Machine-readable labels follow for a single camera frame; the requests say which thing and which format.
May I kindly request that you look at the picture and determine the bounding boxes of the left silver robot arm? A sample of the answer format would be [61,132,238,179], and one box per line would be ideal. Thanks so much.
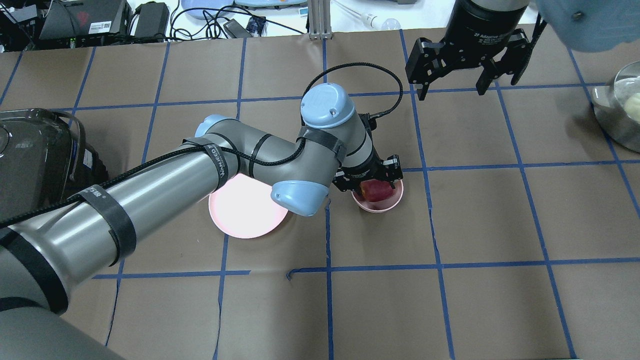
[0,83,403,360]

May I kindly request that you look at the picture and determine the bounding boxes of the steel pot with handles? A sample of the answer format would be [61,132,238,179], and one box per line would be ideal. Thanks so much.
[591,61,640,153]

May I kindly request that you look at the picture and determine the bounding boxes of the pink bowl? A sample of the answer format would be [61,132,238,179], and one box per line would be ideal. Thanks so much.
[350,180,404,214]

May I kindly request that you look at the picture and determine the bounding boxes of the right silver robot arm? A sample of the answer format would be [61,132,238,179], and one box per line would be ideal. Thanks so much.
[405,0,639,100]

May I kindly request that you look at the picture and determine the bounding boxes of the aluminium frame post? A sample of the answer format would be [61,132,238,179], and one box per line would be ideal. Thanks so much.
[306,0,333,41]

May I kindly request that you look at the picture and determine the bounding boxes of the light blue plate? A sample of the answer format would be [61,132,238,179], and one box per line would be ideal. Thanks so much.
[180,0,234,19]

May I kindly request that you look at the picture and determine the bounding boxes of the red apple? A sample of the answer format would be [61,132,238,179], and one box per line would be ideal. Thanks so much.
[359,178,396,203]

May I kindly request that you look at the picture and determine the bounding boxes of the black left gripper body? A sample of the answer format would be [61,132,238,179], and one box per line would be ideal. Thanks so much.
[337,149,388,182]

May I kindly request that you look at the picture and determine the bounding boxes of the pink plate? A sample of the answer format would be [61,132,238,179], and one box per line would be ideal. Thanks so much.
[207,173,288,239]

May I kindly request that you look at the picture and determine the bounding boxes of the dark rice cooker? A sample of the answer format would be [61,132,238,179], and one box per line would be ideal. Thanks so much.
[0,108,109,220]

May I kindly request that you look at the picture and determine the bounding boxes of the white bun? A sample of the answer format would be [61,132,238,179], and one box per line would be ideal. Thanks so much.
[622,92,640,123]

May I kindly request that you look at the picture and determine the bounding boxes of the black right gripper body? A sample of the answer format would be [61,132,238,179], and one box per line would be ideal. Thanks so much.
[439,0,530,63]

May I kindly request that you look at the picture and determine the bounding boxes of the black power adapter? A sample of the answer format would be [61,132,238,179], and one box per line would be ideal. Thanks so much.
[131,1,169,43]

